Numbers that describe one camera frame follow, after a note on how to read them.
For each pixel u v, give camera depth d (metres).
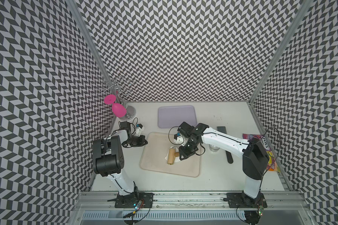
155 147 0.92
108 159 0.48
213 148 0.59
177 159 0.78
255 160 0.46
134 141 0.82
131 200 0.67
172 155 0.86
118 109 0.93
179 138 0.75
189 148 0.70
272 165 0.83
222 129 1.03
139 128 0.89
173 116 1.07
